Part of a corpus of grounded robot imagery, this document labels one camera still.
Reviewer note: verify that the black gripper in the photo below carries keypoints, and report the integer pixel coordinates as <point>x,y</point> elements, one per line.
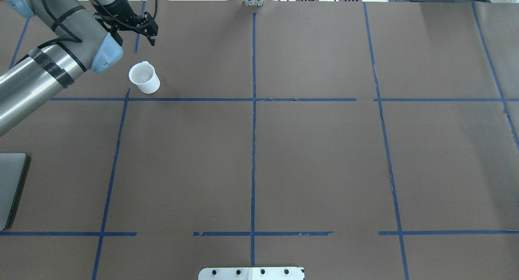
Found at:
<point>118,8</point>

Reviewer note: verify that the white plastic cup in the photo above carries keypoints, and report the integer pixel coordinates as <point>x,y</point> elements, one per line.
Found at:
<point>144,76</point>

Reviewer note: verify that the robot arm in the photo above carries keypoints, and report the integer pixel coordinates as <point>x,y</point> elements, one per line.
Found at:
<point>82,43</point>

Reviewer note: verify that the grey closed laptop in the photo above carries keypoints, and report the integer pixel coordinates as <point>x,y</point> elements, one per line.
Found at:
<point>12,169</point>

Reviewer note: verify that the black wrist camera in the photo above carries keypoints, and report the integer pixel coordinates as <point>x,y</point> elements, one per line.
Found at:
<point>145,25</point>

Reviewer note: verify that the white metal base plate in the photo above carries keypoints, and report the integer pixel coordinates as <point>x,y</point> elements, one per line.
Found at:
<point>252,273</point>

